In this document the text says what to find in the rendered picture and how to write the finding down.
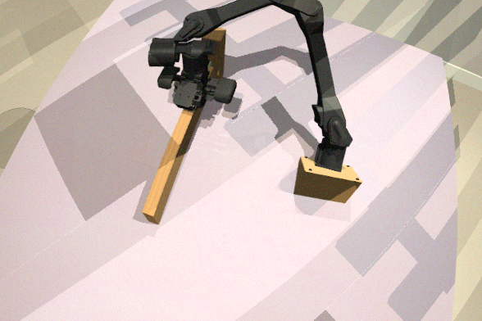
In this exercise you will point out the wooden post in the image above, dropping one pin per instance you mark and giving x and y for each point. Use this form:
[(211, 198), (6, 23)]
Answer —
[(217, 60)]

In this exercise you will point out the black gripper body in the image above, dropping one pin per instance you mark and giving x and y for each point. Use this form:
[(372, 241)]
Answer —
[(222, 91)]

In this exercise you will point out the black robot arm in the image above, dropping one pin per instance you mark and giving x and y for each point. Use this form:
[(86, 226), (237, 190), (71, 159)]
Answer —
[(189, 95)]

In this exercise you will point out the long wooden rail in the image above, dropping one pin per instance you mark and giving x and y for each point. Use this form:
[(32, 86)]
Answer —
[(170, 165)]

